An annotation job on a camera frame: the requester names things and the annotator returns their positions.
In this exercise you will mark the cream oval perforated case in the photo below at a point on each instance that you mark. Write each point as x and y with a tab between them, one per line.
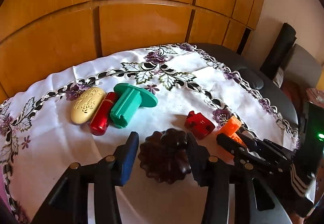
86	106

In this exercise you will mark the grey cushion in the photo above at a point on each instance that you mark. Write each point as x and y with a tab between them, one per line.
301	62

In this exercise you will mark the red metallic capsule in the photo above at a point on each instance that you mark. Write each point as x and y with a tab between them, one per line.
100	120

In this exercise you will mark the orange plastic piece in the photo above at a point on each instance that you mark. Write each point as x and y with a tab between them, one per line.
231	126

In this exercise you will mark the white embroidered floral tablecloth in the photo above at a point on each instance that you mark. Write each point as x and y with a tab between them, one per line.
177	92

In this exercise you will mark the green plastic spool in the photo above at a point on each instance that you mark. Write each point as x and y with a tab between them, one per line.
126	107

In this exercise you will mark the wooden wardrobe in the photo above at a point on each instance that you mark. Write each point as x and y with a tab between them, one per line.
139	31

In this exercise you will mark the dark brown fluted mould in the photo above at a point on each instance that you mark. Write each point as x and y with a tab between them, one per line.
164	158

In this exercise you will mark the black rolled mat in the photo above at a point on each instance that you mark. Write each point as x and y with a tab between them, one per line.
281	49

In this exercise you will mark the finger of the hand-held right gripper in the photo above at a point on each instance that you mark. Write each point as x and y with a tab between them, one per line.
227	144
268	148

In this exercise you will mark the red puzzle piece block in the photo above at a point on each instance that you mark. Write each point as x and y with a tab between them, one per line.
200	125

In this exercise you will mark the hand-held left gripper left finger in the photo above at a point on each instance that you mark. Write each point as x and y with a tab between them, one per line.
127	160

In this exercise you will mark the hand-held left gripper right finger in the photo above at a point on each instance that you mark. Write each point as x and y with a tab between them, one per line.
196	163

